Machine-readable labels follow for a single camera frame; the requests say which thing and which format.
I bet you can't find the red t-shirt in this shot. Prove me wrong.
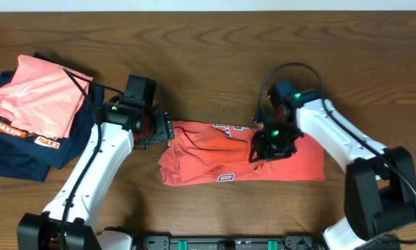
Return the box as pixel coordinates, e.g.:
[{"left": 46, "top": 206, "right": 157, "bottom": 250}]
[{"left": 158, "top": 121, "right": 325, "bottom": 187}]

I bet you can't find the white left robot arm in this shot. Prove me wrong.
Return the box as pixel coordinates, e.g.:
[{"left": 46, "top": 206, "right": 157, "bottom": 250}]
[{"left": 17, "top": 102, "right": 174, "bottom": 249}]

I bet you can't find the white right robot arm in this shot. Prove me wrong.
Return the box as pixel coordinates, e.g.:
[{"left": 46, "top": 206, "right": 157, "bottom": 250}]
[{"left": 249, "top": 86, "right": 416, "bottom": 249}]

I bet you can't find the folded pink shirt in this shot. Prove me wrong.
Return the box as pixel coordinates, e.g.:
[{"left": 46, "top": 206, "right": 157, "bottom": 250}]
[{"left": 0, "top": 55, "right": 84, "bottom": 138}]

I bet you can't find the folded navy Maxxis shirt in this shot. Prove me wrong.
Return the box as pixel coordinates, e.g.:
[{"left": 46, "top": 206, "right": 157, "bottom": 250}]
[{"left": 0, "top": 51, "right": 106, "bottom": 183}]

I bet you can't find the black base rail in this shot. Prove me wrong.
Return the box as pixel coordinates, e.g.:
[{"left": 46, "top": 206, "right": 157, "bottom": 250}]
[{"left": 103, "top": 227, "right": 401, "bottom": 250}]

